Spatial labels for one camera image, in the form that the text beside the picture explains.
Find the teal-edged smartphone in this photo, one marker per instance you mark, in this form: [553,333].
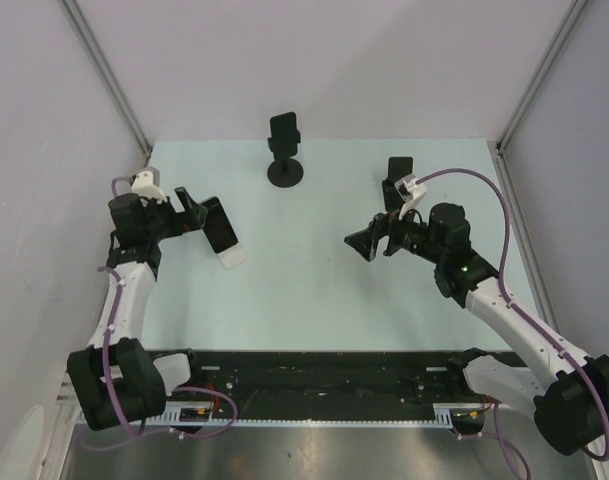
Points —
[217,226]

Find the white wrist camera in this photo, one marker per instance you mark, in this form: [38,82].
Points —
[411,191]
[146,185]

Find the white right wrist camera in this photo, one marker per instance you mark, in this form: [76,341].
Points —
[411,191]

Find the white phone stand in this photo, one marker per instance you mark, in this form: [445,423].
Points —
[232,256]

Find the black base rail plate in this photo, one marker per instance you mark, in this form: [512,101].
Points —
[328,385]

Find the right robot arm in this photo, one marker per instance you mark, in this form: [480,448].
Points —
[564,389]

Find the aluminium corner post left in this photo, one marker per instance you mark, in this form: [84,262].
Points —
[104,71]

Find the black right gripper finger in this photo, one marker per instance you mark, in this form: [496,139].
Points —
[366,245]
[377,226]

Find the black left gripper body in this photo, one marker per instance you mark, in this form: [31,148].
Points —
[164,222]

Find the white slotted cable duct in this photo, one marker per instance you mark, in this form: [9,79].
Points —
[438,418]

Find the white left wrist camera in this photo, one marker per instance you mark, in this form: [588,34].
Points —
[146,185]

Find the aluminium corner post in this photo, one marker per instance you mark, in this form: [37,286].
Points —
[560,38]
[104,71]

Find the black smartphone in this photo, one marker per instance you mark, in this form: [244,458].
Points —
[283,127]

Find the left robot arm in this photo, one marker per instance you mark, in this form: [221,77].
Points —
[115,379]

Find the black folding phone stand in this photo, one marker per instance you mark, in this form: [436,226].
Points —
[398,168]

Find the aluminium corner post right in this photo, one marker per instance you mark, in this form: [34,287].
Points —
[560,38]

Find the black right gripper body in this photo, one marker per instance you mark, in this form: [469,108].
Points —
[407,234]

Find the black pole phone stand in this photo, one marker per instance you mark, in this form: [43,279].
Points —
[285,170]

